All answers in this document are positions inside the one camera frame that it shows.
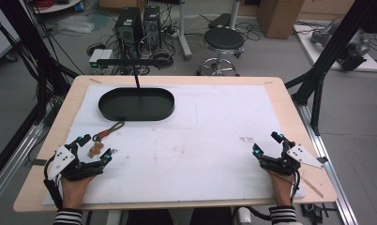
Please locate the clear plastic bag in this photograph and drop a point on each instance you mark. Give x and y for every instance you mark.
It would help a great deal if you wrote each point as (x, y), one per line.
(75, 23)

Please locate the aluminium rail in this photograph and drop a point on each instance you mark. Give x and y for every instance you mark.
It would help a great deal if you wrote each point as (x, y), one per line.
(330, 175)
(14, 159)

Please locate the black oval tray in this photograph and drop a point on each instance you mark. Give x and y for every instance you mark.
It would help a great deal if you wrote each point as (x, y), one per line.
(136, 104)

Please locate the grey desk leg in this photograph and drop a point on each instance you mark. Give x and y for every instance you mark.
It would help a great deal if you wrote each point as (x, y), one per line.
(184, 37)

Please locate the white box device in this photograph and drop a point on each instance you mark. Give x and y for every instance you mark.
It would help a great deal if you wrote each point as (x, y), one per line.
(99, 56)

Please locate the person's right hand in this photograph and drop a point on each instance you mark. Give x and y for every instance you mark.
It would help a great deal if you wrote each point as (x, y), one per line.
(282, 189)

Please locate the black T-shaped stand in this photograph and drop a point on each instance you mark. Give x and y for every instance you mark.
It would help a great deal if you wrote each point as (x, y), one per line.
(134, 64)

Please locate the person's left striped sleeve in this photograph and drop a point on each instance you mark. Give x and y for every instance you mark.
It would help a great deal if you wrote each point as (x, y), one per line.
(68, 217)

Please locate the thin wooden stick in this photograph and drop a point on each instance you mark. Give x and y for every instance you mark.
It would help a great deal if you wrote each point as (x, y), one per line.
(313, 187)

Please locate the person's right striped sleeve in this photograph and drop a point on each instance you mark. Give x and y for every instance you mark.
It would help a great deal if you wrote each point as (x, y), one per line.
(283, 215)

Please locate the cardboard box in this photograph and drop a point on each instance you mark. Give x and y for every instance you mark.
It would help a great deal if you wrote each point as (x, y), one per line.
(278, 17)

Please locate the slim black computer tower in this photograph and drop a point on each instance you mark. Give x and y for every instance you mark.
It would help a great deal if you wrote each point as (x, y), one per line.
(152, 26)

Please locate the person's striped sleeve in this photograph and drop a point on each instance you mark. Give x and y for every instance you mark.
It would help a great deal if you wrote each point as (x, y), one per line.
(68, 217)
(283, 215)

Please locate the white table mat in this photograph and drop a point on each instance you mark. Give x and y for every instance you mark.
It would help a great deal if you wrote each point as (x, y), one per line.
(183, 150)

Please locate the grey machine on board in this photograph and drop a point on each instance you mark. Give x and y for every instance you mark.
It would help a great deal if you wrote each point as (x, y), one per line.
(352, 50)

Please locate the large black computer tower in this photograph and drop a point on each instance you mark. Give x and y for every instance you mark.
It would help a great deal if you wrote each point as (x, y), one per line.
(128, 31)

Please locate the white floor board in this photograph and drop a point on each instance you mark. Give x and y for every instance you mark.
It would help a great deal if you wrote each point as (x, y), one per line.
(305, 47)

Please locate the black metal frame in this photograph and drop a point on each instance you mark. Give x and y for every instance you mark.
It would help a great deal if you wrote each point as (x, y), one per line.
(330, 47)
(36, 47)

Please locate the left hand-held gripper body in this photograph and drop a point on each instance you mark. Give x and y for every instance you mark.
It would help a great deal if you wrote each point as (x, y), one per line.
(71, 168)

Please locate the person's left hand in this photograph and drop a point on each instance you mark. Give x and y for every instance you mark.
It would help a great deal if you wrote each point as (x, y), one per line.
(74, 191)

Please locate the black round stool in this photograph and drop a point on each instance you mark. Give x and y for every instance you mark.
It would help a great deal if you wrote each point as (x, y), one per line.
(224, 39)

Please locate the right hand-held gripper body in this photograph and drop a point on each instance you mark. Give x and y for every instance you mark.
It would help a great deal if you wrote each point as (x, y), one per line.
(285, 161)

